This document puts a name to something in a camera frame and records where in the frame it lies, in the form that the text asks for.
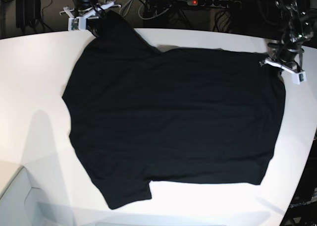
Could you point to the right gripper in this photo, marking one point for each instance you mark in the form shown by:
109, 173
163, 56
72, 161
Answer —
89, 12

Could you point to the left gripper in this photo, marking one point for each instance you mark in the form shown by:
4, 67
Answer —
291, 66

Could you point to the black printed t-shirt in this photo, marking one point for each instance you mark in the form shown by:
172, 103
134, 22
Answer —
185, 115

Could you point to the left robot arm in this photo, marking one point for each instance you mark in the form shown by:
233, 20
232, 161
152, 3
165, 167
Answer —
288, 53

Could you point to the black device on floor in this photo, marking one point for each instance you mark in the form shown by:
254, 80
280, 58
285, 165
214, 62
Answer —
27, 13

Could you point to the black power strip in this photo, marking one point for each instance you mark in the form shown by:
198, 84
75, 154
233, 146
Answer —
215, 3

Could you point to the grey plastic bin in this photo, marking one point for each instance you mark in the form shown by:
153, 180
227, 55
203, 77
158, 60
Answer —
19, 204

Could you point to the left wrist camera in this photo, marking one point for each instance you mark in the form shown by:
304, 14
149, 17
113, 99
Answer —
299, 77

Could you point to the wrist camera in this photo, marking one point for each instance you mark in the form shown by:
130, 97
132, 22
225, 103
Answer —
299, 77
77, 23

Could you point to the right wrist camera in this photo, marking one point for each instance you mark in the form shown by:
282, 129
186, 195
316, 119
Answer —
77, 23

